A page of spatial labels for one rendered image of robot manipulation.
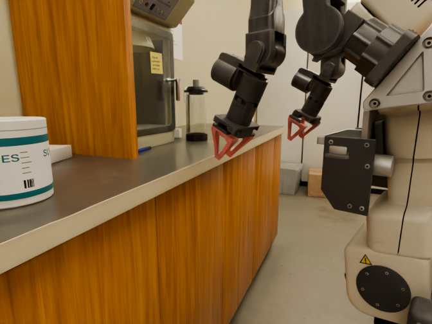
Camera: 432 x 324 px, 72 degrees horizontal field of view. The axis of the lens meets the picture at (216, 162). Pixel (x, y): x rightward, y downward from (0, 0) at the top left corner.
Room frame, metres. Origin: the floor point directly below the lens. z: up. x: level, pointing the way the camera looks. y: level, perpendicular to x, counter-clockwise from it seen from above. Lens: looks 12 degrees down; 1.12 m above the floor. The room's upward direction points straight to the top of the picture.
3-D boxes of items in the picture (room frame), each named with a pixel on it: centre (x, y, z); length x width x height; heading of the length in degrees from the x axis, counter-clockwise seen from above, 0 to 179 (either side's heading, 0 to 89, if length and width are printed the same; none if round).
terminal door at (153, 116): (1.17, 0.24, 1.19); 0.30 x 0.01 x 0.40; 156
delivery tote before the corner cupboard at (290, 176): (3.68, -0.77, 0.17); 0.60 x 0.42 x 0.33; 65
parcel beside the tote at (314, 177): (3.47, -1.32, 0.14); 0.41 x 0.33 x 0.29; 73
